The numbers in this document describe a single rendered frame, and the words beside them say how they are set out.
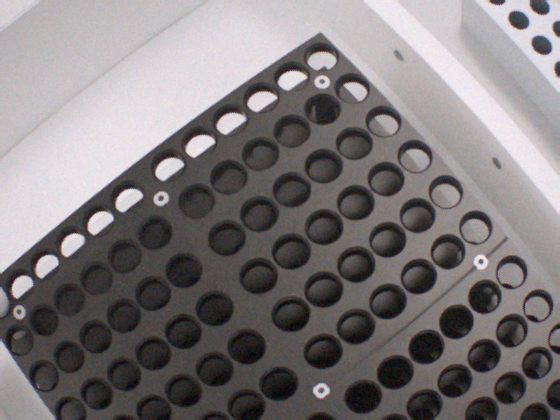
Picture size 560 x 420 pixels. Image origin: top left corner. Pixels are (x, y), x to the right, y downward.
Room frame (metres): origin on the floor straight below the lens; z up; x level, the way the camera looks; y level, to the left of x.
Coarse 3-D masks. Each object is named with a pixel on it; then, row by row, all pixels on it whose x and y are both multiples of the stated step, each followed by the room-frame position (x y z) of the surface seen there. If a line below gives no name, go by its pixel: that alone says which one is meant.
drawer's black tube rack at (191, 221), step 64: (256, 128) 0.21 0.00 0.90; (320, 128) 0.20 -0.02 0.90; (192, 192) 0.19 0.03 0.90; (256, 192) 0.18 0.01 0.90; (320, 192) 0.18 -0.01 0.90; (384, 192) 0.18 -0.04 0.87; (128, 256) 0.18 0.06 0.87; (192, 256) 0.16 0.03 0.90; (256, 256) 0.16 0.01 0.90; (320, 256) 0.15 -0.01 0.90; (384, 256) 0.15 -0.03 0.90; (448, 256) 0.15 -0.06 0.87; (512, 256) 0.14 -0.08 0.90; (64, 320) 0.15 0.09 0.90; (128, 320) 0.15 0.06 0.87; (192, 320) 0.14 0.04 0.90; (256, 320) 0.13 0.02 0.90; (320, 320) 0.13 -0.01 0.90; (384, 320) 0.13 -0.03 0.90; (448, 320) 0.13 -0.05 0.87; (512, 320) 0.11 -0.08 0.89; (64, 384) 0.12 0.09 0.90; (128, 384) 0.13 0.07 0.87; (192, 384) 0.12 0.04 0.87; (256, 384) 0.11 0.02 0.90; (320, 384) 0.11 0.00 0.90; (384, 384) 0.10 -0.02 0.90; (448, 384) 0.10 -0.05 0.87; (512, 384) 0.09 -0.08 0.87
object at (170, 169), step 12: (168, 168) 0.22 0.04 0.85; (132, 192) 0.21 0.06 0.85; (120, 204) 0.21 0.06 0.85; (132, 204) 0.21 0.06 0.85; (108, 216) 0.21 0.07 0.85; (96, 228) 0.20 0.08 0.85; (72, 240) 0.20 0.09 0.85; (84, 240) 0.20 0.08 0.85; (72, 252) 0.19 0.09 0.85; (48, 264) 0.19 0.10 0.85; (24, 288) 0.18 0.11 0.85
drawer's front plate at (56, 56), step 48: (0, 0) 0.28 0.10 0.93; (48, 0) 0.28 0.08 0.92; (96, 0) 0.29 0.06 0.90; (144, 0) 0.30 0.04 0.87; (192, 0) 0.31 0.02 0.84; (0, 48) 0.26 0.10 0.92; (48, 48) 0.27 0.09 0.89; (96, 48) 0.28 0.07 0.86; (0, 96) 0.26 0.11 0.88; (48, 96) 0.27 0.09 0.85; (0, 144) 0.26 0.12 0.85
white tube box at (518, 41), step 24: (480, 0) 0.31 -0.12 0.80; (504, 0) 0.31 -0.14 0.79; (528, 0) 0.31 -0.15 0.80; (552, 0) 0.31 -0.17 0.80; (480, 24) 0.31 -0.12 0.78; (504, 24) 0.29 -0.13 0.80; (528, 24) 0.30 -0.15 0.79; (552, 24) 0.29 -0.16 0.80; (504, 48) 0.29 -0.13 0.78; (528, 48) 0.28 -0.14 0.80; (552, 48) 0.28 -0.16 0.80; (528, 72) 0.27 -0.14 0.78; (552, 72) 0.26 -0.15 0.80; (552, 96) 0.25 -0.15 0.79; (552, 120) 0.25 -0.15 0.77
